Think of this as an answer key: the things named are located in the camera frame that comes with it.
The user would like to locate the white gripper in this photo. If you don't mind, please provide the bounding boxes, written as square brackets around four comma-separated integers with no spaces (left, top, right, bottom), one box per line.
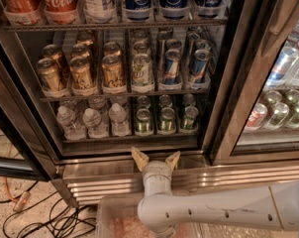
[131,147,180,196]

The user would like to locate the green can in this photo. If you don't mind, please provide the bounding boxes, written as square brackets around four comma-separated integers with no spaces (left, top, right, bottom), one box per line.
[182,93,196,107]
[180,106,199,132]
[135,108,153,136]
[137,96,151,109]
[158,94,172,109]
[158,107,176,135]

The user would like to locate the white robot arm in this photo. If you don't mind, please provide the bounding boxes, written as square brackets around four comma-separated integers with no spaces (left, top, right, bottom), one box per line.
[131,148,299,238]

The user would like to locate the Red Bull can left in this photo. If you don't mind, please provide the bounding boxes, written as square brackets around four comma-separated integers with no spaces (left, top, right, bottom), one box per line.
[158,49,182,91]

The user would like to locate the red bull can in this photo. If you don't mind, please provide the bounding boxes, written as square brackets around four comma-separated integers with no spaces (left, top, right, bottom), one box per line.
[186,49,212,89]
[158,49,182,91]

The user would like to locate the gold can front right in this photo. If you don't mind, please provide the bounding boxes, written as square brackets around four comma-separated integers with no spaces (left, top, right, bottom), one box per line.
[102,55,127,94]

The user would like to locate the gold can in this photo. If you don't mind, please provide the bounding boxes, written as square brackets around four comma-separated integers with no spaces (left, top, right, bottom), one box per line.
[43,44,69,77]
[37,58,68,98]
[103,42,122,57]
[71,44,93,61]
[70,56,98,96]
[102,55,127,94]

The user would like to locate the gold can front middle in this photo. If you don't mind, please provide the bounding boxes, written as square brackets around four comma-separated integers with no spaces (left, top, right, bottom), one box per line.
[70,56,98,96]

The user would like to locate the red can behind door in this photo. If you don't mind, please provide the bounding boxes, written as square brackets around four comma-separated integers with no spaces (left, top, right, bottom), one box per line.
[245,103,267,131]

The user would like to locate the Red Bull can right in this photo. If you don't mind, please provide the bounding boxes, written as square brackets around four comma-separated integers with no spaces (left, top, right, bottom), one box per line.
[186,49,212,89]

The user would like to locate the glass fridge door right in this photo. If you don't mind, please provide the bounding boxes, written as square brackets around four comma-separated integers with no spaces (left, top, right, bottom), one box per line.
[204,0,299,165]

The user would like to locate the stainless fridge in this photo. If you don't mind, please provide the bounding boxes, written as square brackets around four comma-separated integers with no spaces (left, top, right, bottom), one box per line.
[0,0,299,207]

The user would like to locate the gold can back right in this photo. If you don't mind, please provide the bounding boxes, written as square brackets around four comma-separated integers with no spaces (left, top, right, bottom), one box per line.
[103,42,122,57]

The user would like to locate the gold can back middle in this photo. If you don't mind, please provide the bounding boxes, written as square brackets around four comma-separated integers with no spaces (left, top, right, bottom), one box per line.
[71,44,93,61]

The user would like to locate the gold can front left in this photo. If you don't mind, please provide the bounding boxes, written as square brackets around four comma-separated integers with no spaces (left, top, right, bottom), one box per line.
[37,58,68,98]

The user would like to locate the gold can back left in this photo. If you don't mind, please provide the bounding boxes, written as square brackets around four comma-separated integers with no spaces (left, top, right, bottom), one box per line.
[43,44,69,77]

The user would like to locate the water bottle front right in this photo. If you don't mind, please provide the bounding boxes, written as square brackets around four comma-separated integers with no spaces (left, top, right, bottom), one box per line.
[109,103,131,137]

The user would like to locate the water bottle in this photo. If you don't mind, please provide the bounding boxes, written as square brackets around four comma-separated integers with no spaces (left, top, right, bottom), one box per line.
[109,103,131,137]
[83,108,109,139]
[56,106,86,141]

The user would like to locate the clear bin left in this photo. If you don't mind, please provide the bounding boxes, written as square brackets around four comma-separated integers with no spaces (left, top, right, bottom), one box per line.
[95,191,203,238]

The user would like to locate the clear bin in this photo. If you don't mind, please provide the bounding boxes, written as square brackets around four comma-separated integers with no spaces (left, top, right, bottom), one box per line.
[199,223,298,238]
[95,191,203,238]

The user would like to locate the water bottle front middle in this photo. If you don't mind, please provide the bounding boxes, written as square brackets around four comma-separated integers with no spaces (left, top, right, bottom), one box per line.
[83,108,109,139]

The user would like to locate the clear bin right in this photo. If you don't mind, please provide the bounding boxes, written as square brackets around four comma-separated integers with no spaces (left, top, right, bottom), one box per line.
[199,223,298,238]

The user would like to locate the water bottle front left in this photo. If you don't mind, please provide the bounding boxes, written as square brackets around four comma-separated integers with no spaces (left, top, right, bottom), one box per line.
[56,106,86,141]

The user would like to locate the Pepsi bottle left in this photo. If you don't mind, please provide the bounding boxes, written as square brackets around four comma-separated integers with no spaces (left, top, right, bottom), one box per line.
[125,0,151,21]

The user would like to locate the white label bottle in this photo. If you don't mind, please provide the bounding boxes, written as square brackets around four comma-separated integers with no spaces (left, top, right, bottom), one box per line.
[84,0,116,24]

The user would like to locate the Coca-Cola bottle right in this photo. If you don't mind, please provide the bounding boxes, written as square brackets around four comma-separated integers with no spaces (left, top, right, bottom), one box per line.
[45,0,78,25]

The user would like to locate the coca-cola bottle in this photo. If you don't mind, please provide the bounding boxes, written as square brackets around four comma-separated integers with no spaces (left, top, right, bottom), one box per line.
[4,0,42,26]
[45,0,78,25]

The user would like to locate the Coca-Cola bottle left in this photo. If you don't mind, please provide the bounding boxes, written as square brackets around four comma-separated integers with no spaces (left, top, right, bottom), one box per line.
[4,0,42,26]

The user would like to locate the black cables on floor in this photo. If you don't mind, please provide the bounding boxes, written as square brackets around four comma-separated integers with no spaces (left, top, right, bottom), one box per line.
[0,176,98,238]

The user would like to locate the orange cable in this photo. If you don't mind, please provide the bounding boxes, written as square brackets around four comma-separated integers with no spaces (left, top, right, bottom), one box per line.
[2,142,25,203]

